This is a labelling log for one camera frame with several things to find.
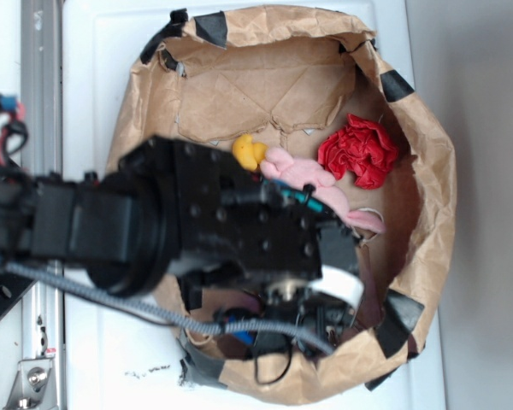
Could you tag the black white-taped gripper finger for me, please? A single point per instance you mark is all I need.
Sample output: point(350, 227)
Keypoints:
point(339, 266)

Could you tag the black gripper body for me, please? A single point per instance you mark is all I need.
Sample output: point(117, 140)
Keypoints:
point(220, 220)

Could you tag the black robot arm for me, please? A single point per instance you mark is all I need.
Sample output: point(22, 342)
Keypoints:
point(104, 227)

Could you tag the yellow rubber duck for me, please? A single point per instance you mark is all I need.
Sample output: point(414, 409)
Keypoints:
point(248, 153)

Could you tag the pink plush bunny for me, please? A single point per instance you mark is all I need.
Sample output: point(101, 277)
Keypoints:
point(298, 172)

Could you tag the red crumpled paper ball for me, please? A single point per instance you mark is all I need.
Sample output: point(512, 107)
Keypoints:
point(362, 147)

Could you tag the brown paper bag bin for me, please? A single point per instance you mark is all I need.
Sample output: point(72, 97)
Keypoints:
point(290, 76)

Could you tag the metal corner bracket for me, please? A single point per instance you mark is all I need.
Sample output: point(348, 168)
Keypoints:
point(34, 386)

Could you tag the aluminium frame rail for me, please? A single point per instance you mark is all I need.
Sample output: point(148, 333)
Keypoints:
point(41, 93)

